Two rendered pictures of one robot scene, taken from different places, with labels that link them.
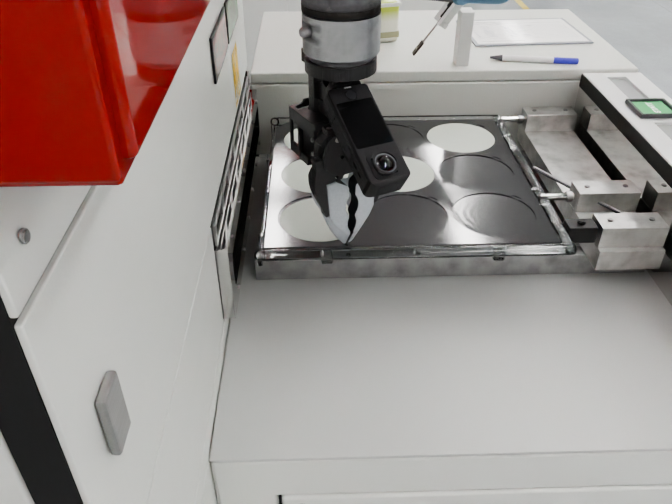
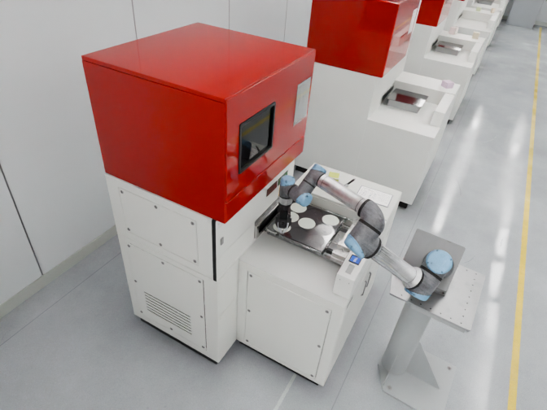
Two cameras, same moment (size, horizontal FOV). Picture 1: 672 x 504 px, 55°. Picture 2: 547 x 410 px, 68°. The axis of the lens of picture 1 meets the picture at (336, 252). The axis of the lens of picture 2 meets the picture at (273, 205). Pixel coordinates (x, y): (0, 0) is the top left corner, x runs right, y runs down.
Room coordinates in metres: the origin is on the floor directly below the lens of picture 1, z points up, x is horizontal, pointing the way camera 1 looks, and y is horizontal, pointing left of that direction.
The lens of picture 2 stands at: (-0.96, -0.77, 2.41)
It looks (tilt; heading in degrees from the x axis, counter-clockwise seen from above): 37 degrees down; 28
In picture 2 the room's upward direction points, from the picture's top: 5 degrees clockwise
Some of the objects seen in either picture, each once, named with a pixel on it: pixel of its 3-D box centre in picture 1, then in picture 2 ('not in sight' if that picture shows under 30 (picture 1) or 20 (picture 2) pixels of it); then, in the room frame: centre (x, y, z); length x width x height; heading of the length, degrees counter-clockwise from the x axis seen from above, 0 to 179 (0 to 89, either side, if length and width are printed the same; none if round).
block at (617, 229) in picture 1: (628, 229); (339, 255); (0.65, -0.35, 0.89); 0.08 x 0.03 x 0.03; 92
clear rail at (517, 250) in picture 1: (416, 252); (293, 241); (0.60, -0.09, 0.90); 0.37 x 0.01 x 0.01; 92
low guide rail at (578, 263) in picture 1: (451, 262); (305, 246); (0.66, -0.15, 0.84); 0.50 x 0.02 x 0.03; 92
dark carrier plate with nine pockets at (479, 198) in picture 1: (397, 174); (306, 223); (0.78, -0.08, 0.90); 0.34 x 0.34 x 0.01; 2
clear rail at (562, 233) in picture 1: (527, 173); (334, 234); (0.78, -0.26, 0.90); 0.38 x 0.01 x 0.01; 2
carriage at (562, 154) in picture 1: (578, 185); (348, 242); (0.80, -0.35, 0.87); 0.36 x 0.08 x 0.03; 2
